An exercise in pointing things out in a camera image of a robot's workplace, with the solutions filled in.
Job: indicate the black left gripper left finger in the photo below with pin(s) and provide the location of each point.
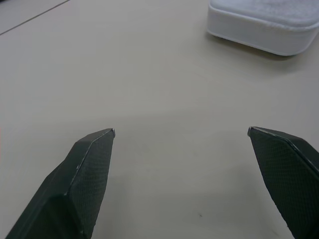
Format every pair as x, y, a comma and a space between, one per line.
74, 189

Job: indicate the white plastic container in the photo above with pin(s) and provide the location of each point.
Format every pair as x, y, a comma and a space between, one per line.
264, 27

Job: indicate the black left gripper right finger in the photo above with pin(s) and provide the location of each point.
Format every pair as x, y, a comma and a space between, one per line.
289, 179

